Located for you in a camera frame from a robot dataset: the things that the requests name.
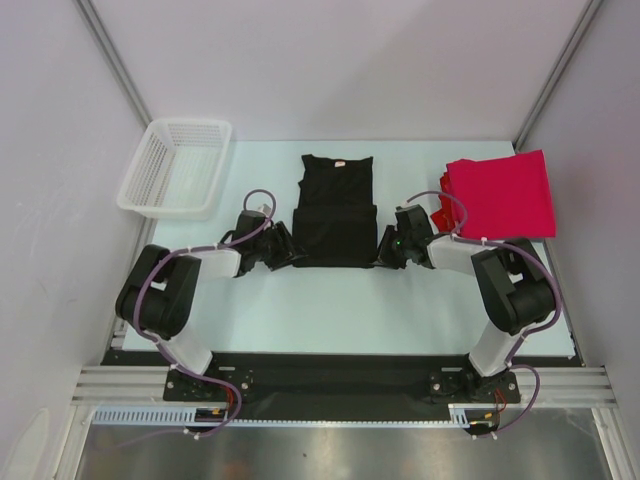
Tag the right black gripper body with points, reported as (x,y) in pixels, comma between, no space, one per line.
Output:
(392,248)

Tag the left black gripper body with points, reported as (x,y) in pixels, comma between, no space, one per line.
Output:
(263,246)

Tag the black t shirt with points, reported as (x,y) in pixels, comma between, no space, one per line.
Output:
(335,221)

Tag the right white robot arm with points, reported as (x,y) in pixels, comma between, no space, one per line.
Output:
(517,291)

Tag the red folded t shirt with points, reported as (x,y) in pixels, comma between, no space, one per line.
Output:
(448,216)

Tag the pink folded t shirt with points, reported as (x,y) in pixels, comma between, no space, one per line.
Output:
(504,198)

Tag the white plastic basket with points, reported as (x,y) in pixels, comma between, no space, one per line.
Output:
(177,170)

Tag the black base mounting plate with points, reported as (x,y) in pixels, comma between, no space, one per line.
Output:
(362,386)

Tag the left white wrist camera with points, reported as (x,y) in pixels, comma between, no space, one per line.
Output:
(264,210)

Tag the white slotted cable duct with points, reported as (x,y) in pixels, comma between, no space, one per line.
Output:
(442,416)

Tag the aluminium front rail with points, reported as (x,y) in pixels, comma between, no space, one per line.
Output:
(583,387)

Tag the left aluminium frame post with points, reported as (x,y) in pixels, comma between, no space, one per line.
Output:
(111,55)

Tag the aluminium frame post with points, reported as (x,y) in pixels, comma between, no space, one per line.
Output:
(560,67)
(111,55)

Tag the right aluminium frame post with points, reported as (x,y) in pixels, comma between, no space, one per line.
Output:
(560,67)

